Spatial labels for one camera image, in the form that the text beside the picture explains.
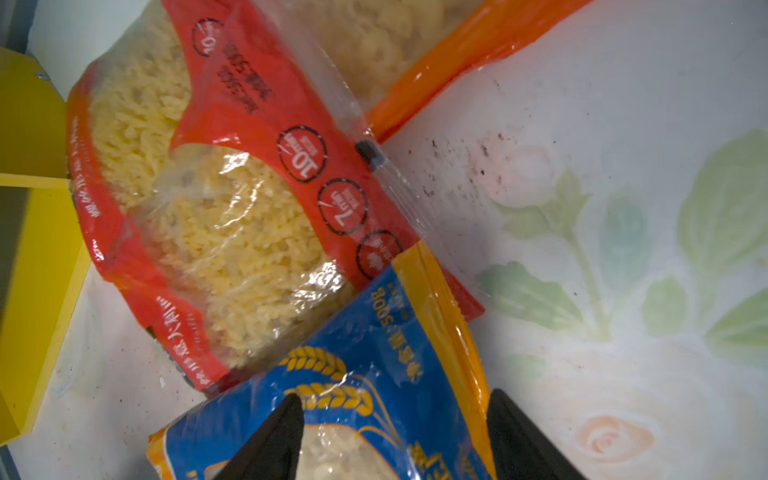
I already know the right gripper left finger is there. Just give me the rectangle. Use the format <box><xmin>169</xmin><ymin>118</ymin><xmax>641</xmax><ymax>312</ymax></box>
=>
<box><xmin>215</xmin><ymin>394</ymin><xmax>305</xmax><ymax>480</ymax></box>

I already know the orange macaroni bag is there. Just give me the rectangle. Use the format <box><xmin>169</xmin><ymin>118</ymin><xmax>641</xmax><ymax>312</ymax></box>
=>
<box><xmin>285</xmin><ymin>0</ymin><xmax>589</xmax><ymax>140</ymax></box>

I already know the blue orange shell pasta bag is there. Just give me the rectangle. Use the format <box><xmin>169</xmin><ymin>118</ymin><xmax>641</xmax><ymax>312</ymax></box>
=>
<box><xmin>147</xmin><ymin>242</ymin><xmax>496</xmax><ymax>479</ymax></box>

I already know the red macaroni bag lower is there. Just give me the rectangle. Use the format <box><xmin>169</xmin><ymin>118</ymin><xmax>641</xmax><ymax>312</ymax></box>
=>
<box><xmin>65</xmin><ymin>0</ymin><xmax>486</xmax><ymax>397</ymax></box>

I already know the yellow shelf with coloured boards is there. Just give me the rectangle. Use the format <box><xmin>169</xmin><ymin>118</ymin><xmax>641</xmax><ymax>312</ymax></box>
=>
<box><xmin>1</xmin><ymin>49</ymin><xmax>89</xmax><ymax>444</ymax></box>

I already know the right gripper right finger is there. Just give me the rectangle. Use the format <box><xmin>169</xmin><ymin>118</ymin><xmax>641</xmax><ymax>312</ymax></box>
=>
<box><xmin>486</xmin><ymin>389</ymin><xmax>586</xmax><ymax>480</ymax></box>

